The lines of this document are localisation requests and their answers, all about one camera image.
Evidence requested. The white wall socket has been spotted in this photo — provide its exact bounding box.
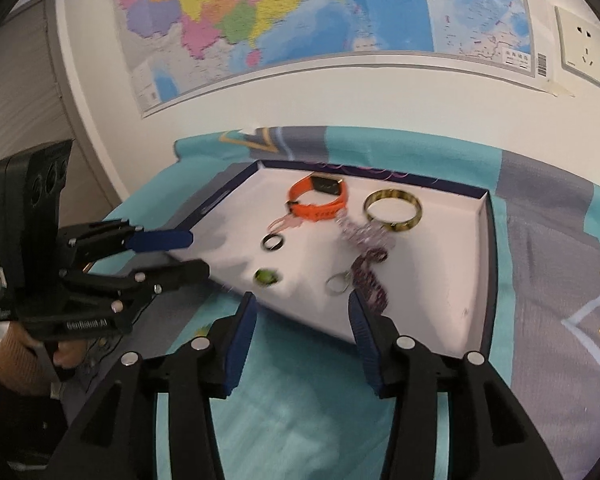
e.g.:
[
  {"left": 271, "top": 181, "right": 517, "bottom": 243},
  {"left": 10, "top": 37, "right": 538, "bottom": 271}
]
[{"left": 553, "top": 5, "right": 600, "bottom": 87}]

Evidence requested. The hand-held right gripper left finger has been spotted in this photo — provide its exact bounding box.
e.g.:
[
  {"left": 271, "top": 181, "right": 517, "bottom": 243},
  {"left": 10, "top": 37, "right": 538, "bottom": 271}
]
[{"left": 50, "top": 290, "right": 259, "bottom": 480}]

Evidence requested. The person's left hand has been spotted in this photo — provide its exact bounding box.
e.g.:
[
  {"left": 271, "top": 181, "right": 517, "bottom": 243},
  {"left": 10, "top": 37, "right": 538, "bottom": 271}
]
[{"left": 0, "top": 321, "right": 84, "bottom": 397}]

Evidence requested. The colourful wall map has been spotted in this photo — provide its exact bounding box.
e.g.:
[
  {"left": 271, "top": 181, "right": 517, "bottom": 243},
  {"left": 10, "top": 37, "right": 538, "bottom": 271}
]
[{"left": 108, "top": 0, "right": 554, "bottom": 120}]

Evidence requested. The clear crystal bracelet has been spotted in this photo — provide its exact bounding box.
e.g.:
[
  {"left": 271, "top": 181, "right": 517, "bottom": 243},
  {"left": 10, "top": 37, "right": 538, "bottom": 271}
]
[{"left": 335, "top": 214, "right": 397, "bottom": 252}]

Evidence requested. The orange strap smartwatch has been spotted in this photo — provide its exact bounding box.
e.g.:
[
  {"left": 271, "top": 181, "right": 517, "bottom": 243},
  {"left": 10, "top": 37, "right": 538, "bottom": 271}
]
[{"left": 285, "top": 172, "right": 350, "bottom": 224}]

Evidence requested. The teal and grey printed blanket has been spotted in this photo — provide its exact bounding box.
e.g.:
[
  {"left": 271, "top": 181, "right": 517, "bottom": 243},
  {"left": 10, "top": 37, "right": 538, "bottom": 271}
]
[{"left": 60, "top": 125, "right": 600, "bottom": 480}]

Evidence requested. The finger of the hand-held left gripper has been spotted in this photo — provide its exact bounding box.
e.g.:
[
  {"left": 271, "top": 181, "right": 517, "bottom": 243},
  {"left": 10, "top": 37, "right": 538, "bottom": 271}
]
[
  {"left": 66, "top": 218, "right": 195, "bottom": 262},
  {"left": 59, "top": 258, "right": 211, "bottom": 317}
]

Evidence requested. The dark blue shallow box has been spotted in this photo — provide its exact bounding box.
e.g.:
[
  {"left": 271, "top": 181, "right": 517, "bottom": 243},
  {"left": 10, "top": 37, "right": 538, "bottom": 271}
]
[{"left": 167, "top": 160, "right": 496, "bottom": 362}]

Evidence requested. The person's dark clothing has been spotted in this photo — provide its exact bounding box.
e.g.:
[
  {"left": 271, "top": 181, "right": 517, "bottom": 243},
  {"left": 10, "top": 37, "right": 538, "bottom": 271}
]
[{"left": 0, "top": 374, "right": 68, "bottom": 480}]

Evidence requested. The small yellow bead bracelet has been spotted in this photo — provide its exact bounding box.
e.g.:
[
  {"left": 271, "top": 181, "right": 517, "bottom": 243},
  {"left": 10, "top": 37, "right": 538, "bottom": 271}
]
[{"left": 325, "top": 272, "right": 354, "bottom": 295}]

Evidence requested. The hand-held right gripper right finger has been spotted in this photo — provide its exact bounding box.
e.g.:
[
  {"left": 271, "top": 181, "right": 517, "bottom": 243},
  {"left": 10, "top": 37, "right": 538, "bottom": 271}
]
[{"left": 347, "top": 289, "right": 563, "bottom": 480}]

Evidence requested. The dark red garnet bracelet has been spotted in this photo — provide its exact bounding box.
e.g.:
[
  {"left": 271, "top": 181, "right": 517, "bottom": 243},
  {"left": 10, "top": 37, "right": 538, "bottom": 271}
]
[{"left": 350, "top": 247, "right": 390, "bottom": 314}]

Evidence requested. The tortoiseshell bangle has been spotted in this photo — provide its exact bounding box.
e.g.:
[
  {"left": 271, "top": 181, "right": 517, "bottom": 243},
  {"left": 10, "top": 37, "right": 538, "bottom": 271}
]
[{"left": 363, "top": 187, "right": 424, "bottom": 235}]

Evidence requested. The grey panelled door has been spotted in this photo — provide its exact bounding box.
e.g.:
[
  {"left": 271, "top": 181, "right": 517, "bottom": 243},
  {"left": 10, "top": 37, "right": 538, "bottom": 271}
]
[{"left": 0, "top": 0, "right": 124, "bottom": 241}]

